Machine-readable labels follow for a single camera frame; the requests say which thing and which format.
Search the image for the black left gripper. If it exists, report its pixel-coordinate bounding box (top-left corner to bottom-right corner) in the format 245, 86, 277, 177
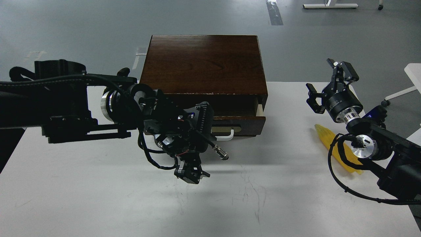
174, 154, 211, 184

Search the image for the dark wooden drawer cabinet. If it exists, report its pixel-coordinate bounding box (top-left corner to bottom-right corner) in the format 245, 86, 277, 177
139, 35, 268, 123

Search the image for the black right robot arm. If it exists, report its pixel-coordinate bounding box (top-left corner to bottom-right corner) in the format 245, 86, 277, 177
306, 58, 421, 205

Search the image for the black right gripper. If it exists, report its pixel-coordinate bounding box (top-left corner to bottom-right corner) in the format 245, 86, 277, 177
306, 59, 363, 123

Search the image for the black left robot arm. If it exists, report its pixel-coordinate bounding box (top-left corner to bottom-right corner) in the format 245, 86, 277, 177
0, 59, 229, 184

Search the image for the wooden drawer with white handle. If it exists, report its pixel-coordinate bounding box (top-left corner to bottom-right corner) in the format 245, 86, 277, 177
206, 95, 267, 137

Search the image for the yellow corn cob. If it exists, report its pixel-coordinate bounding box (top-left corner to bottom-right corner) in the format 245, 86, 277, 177
314, 124, 363, 175

